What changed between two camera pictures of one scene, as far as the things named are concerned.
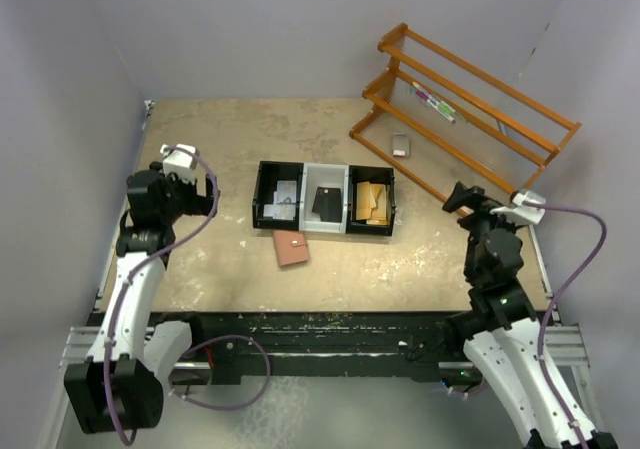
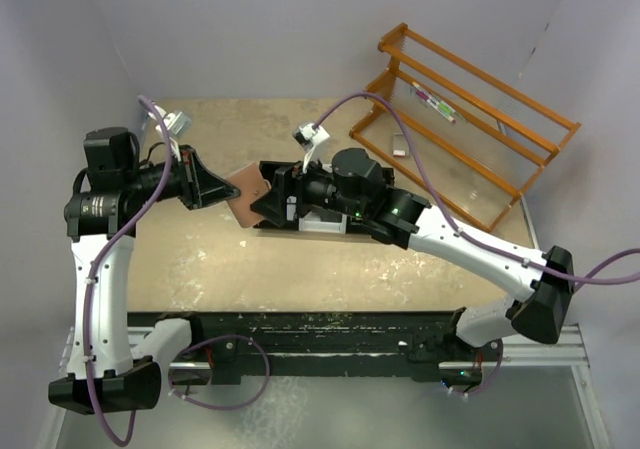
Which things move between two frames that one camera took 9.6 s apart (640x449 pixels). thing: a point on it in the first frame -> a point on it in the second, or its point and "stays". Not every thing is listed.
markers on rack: x=441 y=106 stays
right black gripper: x=481 y=206 -> x=307 y=169
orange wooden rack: x=464 y=132 stays
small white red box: x=400 y=145 stays
